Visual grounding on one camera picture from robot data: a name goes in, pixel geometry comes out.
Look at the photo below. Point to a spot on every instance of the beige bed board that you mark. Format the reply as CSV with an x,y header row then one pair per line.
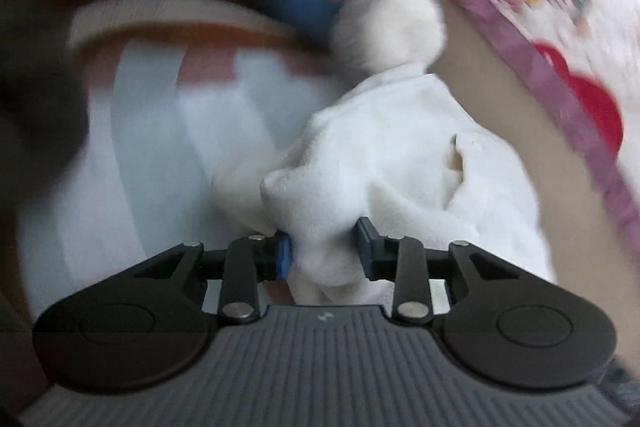
x,y
525,132

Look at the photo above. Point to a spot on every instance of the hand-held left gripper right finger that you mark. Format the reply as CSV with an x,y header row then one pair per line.
x,y
362,252

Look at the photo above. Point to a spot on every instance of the dark brown garment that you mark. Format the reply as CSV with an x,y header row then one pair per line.
x,y
35,117

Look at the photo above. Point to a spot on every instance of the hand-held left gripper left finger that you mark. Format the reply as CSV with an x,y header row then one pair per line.
x,y
285,257

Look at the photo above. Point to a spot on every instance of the white fleece garment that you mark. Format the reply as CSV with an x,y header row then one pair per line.
x,y
390,142

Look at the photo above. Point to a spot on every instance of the checked bed sheet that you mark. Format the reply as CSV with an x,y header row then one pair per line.
x,y
150,132

